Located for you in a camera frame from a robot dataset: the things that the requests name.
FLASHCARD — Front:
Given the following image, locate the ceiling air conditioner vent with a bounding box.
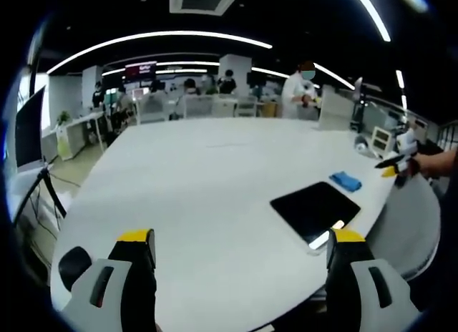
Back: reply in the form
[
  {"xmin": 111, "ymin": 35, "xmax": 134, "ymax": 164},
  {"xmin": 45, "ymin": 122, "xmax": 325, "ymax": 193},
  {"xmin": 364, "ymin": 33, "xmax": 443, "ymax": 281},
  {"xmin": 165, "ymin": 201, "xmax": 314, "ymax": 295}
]
[{"xmin": 169, "ymin": 0, "xmax": 242, "ymax": 15}]

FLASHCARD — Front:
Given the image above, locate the black desk stand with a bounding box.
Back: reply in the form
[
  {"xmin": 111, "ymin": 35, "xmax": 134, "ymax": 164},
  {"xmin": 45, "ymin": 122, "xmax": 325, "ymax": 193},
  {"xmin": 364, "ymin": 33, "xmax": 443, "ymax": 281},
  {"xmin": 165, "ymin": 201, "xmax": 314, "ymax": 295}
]
[{"xmin": 350, "ymin": 77, "xmax": 371, "ymax": 134}]

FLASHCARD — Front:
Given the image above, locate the person's right hand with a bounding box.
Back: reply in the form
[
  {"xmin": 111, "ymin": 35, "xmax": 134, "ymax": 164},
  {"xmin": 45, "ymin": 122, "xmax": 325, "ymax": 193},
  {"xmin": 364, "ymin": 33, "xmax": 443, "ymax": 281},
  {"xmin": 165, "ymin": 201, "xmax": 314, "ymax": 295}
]
[{"xmin": 403, "ymin": 155, "xmax": 426, "ymax": 179}]

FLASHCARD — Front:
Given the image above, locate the white partition panel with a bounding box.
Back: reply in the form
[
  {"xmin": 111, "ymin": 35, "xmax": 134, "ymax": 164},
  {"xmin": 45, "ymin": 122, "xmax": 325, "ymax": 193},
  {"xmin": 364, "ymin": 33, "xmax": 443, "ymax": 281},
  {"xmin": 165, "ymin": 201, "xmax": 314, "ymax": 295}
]
[{"xmin": 317, "ymin": 84, "xmax": 356, "ymax": 132}]

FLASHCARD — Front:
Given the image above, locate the large black monitor screen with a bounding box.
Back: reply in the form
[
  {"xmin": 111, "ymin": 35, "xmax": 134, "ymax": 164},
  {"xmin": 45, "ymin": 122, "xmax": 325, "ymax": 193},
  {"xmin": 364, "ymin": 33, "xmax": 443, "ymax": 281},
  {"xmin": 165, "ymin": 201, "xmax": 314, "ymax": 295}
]
[{"xmin": 15, "ymin": 84, "xmax": 48, "ymax": 170}]

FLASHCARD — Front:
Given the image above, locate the green potted plant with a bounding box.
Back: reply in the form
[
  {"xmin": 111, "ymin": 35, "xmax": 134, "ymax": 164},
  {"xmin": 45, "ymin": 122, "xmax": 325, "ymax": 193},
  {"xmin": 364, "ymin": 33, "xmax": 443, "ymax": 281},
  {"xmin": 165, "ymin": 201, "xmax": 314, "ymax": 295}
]
[{"xmin": 56, "ymin": 109, "xmax": 74, "ymax": 127}]

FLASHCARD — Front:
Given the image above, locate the white storage box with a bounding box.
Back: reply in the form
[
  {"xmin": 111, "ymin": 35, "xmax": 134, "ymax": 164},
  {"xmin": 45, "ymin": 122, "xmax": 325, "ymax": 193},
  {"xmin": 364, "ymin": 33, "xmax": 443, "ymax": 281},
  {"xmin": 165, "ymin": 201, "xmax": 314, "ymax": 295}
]
[{"xmin": 370, "ymin": 125, "xmax": 394, "ymax": 153}]

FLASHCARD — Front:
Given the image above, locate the black chair backrest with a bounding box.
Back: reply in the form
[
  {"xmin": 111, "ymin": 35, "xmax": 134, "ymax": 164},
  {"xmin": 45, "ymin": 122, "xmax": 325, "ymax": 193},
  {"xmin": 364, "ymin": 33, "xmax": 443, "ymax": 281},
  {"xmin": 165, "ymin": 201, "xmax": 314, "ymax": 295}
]
[{"xmin": 57, "ymin": 246, "xmax": 94, "ymax": 294}]

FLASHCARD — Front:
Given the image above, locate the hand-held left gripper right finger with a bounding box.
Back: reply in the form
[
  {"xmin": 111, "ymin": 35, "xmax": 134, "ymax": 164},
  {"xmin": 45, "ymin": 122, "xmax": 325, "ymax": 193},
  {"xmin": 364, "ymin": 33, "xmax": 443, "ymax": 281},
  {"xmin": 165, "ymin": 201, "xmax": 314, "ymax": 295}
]
[{"xmin": 323, "ymin": 228, "xmax": 424, "ymax": 332}]

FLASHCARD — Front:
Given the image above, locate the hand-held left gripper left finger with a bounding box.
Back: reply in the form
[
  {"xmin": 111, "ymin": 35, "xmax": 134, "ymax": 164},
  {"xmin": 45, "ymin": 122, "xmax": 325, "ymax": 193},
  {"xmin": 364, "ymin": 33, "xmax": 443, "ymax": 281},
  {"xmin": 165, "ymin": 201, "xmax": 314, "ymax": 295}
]
[{"xmin": 58, "ymin": 228, "xmax": 159, "ymax": 332}]

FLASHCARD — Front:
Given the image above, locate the long curved ceiling light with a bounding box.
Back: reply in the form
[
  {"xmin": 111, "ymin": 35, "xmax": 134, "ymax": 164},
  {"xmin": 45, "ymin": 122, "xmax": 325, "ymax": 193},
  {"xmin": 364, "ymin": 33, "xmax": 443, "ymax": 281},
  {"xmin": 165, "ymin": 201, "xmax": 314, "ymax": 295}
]
[{"xmin": 46, "ymin": 30, "xmax": 273, "ymax": 75}]

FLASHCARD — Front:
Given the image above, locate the white side desk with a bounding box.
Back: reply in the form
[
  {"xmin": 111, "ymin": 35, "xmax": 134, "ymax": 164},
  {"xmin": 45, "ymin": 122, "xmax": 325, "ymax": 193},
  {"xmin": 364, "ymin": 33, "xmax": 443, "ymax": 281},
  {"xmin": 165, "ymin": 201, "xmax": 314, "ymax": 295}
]
[{"xmin": 49, "ymin": 111, "xmax": 108, "ymax": 162}]

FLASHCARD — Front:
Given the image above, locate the small white round object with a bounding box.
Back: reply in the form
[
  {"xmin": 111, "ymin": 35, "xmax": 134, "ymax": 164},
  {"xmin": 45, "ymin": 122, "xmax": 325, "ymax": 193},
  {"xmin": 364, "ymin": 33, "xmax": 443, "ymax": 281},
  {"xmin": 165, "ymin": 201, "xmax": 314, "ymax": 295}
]
[{"xmin": 353, "ymin": 138, "xmax": 371, "ymax": 155}]

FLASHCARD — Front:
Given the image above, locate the red wall screen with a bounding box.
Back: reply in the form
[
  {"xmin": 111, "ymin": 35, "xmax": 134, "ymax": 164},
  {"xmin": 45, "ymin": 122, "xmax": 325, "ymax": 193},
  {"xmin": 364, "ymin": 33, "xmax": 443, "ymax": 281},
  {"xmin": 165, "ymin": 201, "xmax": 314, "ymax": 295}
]
[{"xmin": 124, "ymin": 62, "xmax": 158, "ymax": 79}]

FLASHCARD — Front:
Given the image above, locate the blue cleaning cloth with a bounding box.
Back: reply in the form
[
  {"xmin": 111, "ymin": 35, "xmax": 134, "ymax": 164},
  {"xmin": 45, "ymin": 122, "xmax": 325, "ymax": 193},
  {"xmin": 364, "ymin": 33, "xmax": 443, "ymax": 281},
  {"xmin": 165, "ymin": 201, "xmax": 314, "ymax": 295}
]
[{"xmin": 328, "ymin": 171, "xmax": 363, "ymax": 193}]

